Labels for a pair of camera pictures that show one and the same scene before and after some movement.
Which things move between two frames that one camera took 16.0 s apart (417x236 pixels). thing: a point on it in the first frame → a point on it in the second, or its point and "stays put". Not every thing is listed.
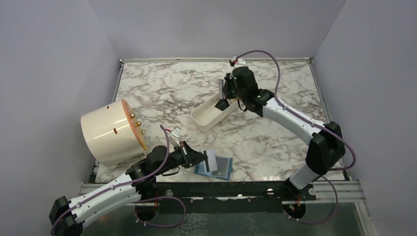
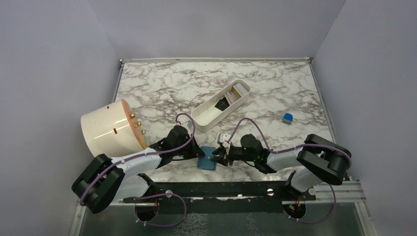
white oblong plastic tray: [206, 114] stays put
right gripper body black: [230, 91] → [236, 153]
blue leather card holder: [199, 168] → [205, 162]
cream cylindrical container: [112, 133] stays put
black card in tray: [222, 104] stays put
